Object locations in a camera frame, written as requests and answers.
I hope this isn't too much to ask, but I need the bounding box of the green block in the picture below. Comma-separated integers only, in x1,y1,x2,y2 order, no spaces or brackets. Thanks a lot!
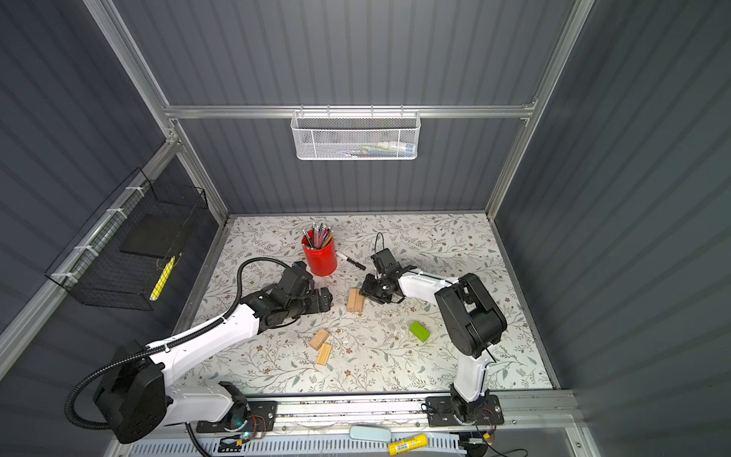
409,321,431,343

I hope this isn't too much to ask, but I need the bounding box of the black corrugated cable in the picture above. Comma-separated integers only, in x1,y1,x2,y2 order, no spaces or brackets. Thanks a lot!
64,256,298,430

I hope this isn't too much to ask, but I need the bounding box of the red pen cup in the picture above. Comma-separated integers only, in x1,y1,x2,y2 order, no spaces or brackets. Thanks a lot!
302,228,338,277

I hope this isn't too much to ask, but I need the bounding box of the yellow highlighter in basket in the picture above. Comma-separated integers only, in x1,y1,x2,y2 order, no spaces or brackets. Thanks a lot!
148,256,177,302

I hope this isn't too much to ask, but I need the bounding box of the wood block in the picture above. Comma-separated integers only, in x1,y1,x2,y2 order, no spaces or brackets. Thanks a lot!
310,329,330,350
316,343,332,367
355,291,365,313
346,289,359,313

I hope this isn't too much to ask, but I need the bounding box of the floral table mat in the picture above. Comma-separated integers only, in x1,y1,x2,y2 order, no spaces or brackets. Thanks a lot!
178,213,552,394

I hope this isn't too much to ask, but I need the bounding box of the black white marker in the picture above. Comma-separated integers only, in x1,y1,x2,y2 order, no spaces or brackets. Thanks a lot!
336,251,367,270

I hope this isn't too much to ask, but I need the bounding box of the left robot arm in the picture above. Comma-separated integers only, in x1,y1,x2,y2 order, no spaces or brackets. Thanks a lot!
94,262,333,444

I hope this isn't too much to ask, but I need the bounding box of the yellow glue stick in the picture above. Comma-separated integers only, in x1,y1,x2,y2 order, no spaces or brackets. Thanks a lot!
388,434,428,456

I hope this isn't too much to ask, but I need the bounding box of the light blue eraser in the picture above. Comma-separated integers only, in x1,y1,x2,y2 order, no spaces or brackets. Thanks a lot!
348,425,392,443

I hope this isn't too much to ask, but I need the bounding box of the black wire basket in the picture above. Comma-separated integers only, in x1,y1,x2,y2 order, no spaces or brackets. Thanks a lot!
46,173,209,312

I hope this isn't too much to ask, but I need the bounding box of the white wire basket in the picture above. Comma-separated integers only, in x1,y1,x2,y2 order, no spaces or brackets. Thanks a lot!
290,113,422,161

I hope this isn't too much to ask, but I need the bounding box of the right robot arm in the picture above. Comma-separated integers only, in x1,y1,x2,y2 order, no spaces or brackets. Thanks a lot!
361,249,508,428

